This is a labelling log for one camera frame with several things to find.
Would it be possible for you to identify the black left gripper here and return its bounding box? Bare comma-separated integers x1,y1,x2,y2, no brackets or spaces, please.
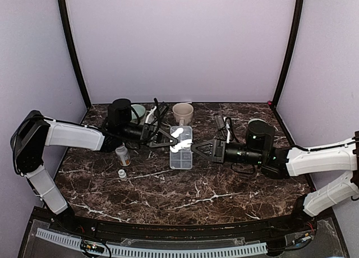
118,122,178,148

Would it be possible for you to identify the clear plastic pill organizer box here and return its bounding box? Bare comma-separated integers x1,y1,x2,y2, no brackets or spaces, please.
169,126,193,170

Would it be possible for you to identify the white pill bottle orange label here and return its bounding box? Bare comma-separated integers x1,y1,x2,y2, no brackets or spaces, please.
115,144,131,167

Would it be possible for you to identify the small white bottle cap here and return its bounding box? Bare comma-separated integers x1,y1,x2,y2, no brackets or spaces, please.
118,169,127,181

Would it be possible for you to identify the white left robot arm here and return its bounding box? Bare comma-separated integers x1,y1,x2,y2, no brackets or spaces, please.
11,98,178,233

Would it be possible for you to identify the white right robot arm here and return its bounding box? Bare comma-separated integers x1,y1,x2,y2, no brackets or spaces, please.
191,118,358,232

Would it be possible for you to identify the beige ceramic mug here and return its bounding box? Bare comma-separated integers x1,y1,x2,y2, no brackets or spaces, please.
172,103,194,126

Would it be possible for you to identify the left celadon green bowl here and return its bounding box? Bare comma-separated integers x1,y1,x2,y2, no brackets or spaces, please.
131,104,146,123

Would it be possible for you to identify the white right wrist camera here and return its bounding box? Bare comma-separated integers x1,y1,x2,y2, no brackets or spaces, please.
214,114,234,143

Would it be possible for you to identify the white slotted cable duct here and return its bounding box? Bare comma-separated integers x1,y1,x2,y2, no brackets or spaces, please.
36,228,268,256

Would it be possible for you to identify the black front table rail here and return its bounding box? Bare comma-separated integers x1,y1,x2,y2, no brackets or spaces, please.
27,206,334,242

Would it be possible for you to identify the black left frame post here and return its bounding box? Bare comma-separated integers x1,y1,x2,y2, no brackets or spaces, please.
57,0,92,109

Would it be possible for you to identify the black frame post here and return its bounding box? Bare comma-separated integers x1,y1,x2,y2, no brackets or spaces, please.
57,0,92,109
271,0,304,109

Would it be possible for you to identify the black right frame post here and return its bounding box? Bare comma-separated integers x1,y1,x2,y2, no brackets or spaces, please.
271,0,304,109

